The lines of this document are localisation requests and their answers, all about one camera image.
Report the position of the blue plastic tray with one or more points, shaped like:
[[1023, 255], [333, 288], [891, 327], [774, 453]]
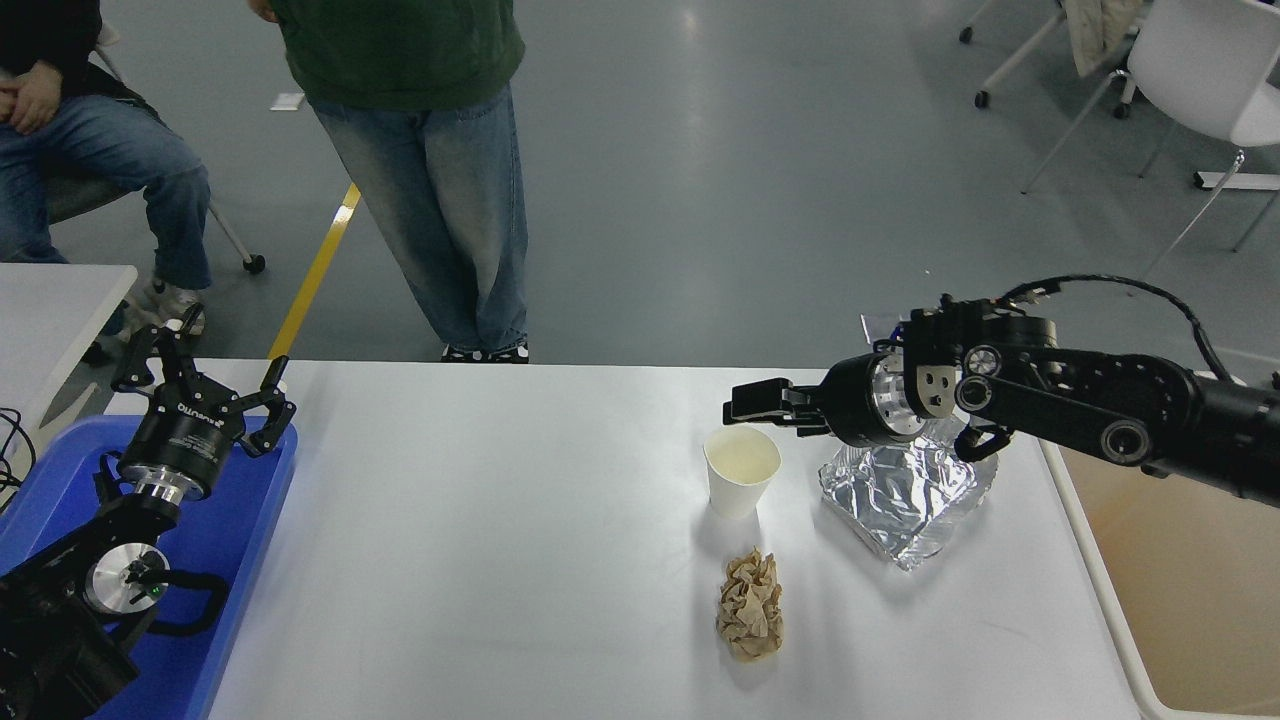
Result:
[[240, 560]]

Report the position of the square foil tray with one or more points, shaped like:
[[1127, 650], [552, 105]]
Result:
[[900, 500]]

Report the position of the beige coat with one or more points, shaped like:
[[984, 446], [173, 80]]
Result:
[[1095, 35]]

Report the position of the person's left hand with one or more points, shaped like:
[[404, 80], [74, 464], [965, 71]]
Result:
[[35, 100]]

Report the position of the person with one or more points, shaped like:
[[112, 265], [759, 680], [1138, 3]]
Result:
[[420, 200], [100, 150]]

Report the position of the white plastic chair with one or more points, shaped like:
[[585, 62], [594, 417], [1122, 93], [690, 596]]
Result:
[[1200, 70]]

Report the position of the yellow floor tape line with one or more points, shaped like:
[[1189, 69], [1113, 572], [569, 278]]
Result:
[[315, 275]]

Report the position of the grey office chair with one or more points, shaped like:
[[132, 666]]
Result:
[[85, 200]]

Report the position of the white paper cup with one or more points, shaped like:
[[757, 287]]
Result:
[[740, 490]]

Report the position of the tan paper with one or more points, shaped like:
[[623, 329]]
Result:
[[750, 610]]

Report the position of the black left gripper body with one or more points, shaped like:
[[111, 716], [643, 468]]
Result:
[[185, 440]]

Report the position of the person's right hand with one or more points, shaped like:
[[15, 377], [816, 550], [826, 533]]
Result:
[[264, 9], [5, 97]]

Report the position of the white floor bar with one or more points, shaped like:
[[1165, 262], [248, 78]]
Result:
[[1240, 179]]

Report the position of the black castor wheel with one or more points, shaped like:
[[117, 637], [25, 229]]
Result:
[[96, 352]]

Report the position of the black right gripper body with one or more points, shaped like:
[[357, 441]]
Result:
[[850, 400]]

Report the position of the metal floor plate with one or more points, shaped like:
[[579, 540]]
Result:
[[880, 325]]

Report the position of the white rolling stand legs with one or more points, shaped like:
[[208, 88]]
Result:
[[981, 98]]

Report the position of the white side table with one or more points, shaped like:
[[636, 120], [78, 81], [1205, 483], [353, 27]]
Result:
[[50, 310]]

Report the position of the large pale plastic bin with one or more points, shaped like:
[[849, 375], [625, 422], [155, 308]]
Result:
[[1200, 600]]

